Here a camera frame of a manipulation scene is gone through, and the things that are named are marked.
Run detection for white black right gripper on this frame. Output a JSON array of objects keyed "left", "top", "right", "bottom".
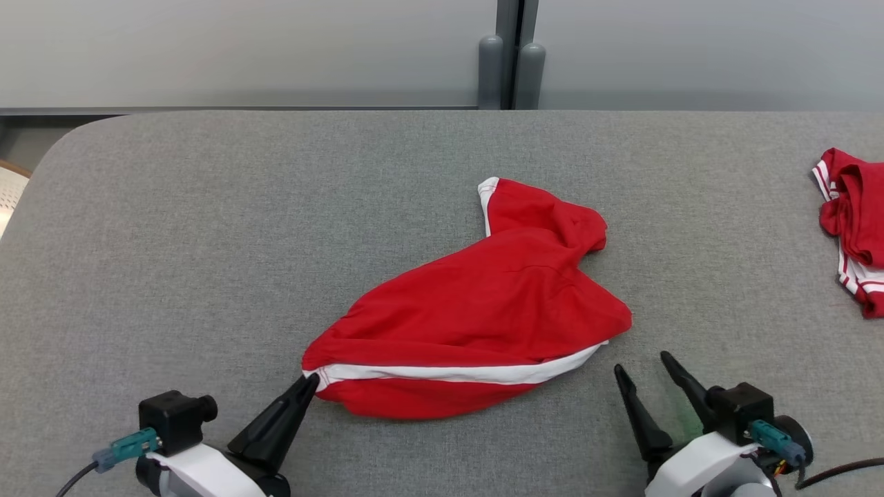
[{"left": 613, "top": 351, "right": 762, "bottom": 497}]

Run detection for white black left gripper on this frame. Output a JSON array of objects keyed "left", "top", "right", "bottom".
[{"left": 145, "top": 375, "right": 321, "bottom": 497}]

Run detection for red garment with white stripes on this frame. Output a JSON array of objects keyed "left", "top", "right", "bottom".
[{"left": 301, "top": 176, "right": 633, "bottom": 421}]

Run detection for red jersey with navy lettering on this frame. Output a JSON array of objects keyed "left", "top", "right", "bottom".
[{"left": 811, "top": 147, "right": 884, "bottom": 320}]

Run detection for white perforated basket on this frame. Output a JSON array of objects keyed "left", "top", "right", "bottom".
[{"left": 0, "top": 159, "right": 32, "bottom": 241}]

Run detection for right teal connector black cable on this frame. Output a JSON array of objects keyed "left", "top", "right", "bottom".
[{"left": 748, "top": 419, "right": 884, "bottom": 492}]

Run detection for teal connector black cable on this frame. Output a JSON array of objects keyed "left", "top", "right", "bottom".
[
  {"left": 54, "top": 427, "right": 164, "bottom": 497},
  {"left": 748, "top": 419, "right": 884, "bottom": 492}
]

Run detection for left teal connector black cable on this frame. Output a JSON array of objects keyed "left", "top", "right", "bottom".
[{"left": 54, "top": 427, "right": 164, "bottom": 497}]

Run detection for grey partition base rail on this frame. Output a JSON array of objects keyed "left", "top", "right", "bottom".
[{"left": 0, "top": 105, "right": 481, "bottom": 116}]

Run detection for grey cylindrical post foot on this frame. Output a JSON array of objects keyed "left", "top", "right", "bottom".
[
  {"left": 478, "top": 35, "right": 506, "bottom": 110},
  {"left": 515, "top": 43, "right": 547, "bottom": 110}
]

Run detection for grey partition post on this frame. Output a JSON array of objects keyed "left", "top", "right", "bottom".
[{"left": 496, "top": 0, "right": 539, "bottom": 111}]

